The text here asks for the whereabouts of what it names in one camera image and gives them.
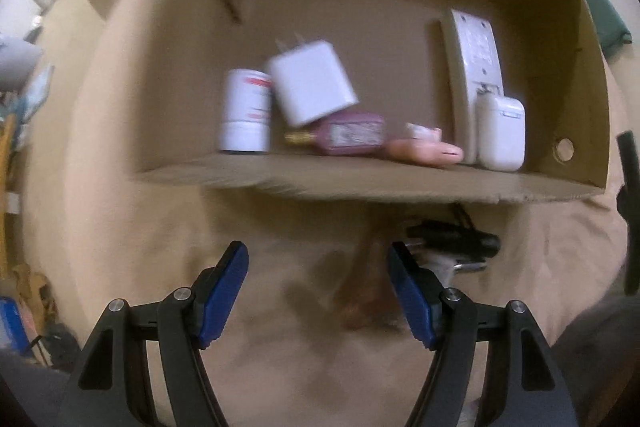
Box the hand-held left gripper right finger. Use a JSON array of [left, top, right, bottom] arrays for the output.
[[387, 241, 586, 427]]

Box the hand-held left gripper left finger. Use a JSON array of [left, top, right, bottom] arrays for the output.
[[55, 241, 249, 427]]

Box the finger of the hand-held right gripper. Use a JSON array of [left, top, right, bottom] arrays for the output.
[[616, 131, 640, 298]]

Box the black clip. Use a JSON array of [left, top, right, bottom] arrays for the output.
[[402, 204, 502, 273]]

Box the pink rounded toy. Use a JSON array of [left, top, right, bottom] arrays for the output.
[[385, 122, 465, 166]]

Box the white earbuds case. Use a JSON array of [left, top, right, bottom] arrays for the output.
[[474, 89, 527, 172]]

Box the small pink perfume bottle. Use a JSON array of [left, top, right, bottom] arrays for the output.
[[284, 112, 387, 156]]

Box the white bottle with red label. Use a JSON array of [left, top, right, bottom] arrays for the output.
[[218, 68, 273, 154]]

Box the white charger plug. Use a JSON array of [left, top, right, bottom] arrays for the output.
[[267, 32, 360, 128]]

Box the white remote control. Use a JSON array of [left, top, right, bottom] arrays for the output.
[[439, 9, 506, 165]]

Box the cardboard box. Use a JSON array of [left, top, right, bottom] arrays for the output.
[[132, 0, 608, 205]]

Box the blue box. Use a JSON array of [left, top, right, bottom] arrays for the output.
[[0, 297, 28, 353]]

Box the yellow wooden rack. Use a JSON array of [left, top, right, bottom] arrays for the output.
[[0, 114, 51, 323]]

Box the grey plastic bag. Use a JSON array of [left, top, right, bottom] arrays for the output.
[[0, 34, 43, 92]]

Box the white floor cabinet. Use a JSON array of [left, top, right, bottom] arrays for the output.
[[0, 0, 51, 40]]

